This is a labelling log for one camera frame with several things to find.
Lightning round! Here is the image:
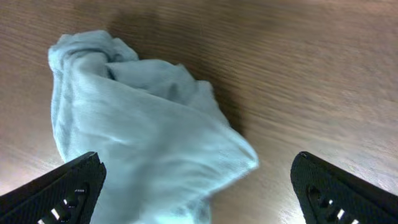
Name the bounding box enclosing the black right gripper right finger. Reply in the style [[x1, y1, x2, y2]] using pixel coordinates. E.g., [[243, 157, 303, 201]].
[[290, 151, 397, 224]]

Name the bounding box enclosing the light blue t-shirt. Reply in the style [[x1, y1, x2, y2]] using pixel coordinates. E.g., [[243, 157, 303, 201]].
[[49, 30, 259, 223]]

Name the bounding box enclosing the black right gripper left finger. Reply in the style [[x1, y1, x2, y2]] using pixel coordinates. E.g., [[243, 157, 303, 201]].
[[1, 152, 106, 224]]

